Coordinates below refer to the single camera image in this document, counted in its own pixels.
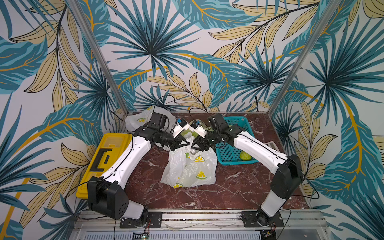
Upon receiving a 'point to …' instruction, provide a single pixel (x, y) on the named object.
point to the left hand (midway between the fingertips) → (185, 144)
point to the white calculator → (272, 144)
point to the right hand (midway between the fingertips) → (197, 138)
